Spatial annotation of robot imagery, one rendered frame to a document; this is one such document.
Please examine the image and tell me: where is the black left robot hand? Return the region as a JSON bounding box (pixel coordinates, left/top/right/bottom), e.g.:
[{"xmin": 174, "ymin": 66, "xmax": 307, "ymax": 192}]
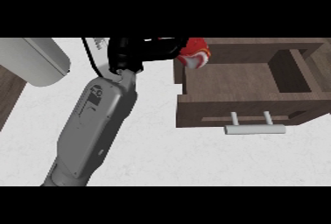
[{"xmin": 106, "ymin": 38, "xmax": 191, "ymax": 74}]

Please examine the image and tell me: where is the red and white can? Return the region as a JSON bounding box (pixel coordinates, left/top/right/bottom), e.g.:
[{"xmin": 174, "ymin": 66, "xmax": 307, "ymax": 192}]
[{"xmin": 176, "ymin": 38, "xmax": 213, "ymax": 70}]

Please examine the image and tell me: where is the brown wooden drawer box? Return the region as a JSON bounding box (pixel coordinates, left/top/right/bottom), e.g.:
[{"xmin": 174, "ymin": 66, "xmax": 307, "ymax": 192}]
[{"xmin": 173, "ymin": 56, "xmax": 315, "ymax": 96}]

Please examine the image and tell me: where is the brown wooden drawer front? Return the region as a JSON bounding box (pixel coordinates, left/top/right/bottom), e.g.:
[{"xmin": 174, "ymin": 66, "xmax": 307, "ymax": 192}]
[{"xmin": 174, "ymin": 92, "xmax": 331, "ymax": 129}]

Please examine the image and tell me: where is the brown wooden cabinet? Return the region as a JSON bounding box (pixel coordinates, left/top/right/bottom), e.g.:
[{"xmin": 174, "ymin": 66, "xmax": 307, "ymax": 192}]
[{"xmin": 201, "ymin": 38, "xmax": 331, "ymax": 102}]

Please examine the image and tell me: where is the pale grey drawer handle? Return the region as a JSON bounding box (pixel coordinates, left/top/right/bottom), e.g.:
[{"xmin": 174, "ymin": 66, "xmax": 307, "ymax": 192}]
[{"xmin": 223, "ymin": 110, "xmax": 287, "ymax": 136}]

